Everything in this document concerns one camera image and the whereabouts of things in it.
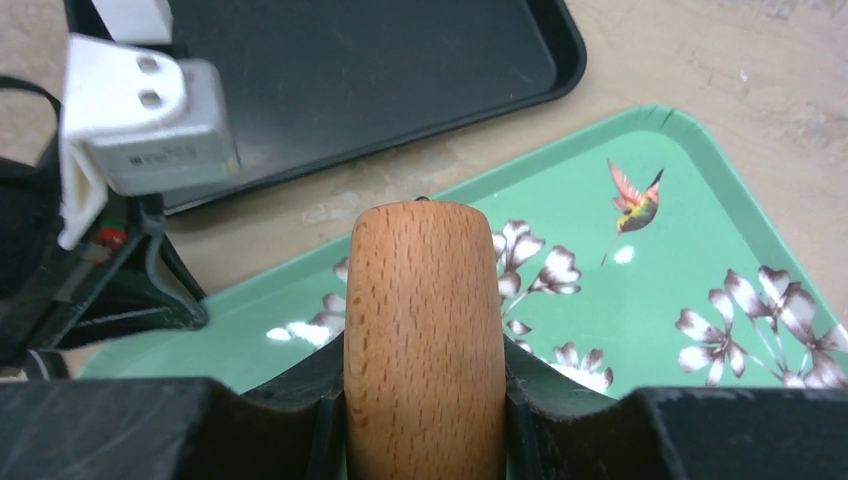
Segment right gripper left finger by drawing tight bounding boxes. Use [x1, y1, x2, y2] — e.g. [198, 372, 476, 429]
[1, 339, 343, 479]

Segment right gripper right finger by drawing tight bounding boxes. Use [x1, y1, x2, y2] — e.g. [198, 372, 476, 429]
[504, 341, 847, 479]

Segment green floral tray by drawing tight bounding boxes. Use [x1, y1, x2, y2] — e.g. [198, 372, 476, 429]
[81, 105, 847, 398]

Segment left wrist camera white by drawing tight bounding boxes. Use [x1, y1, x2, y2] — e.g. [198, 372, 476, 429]
[58, 1, 241, 250]

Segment wooden dough roller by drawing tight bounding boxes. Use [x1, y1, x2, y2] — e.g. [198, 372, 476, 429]
[343, 200, 507, 479]

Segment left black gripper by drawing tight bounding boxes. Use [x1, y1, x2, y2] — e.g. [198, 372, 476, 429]
[0, 76, 211, 372]

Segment black plastic tray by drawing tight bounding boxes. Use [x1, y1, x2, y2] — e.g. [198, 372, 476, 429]
[62, 0, 588, 217]

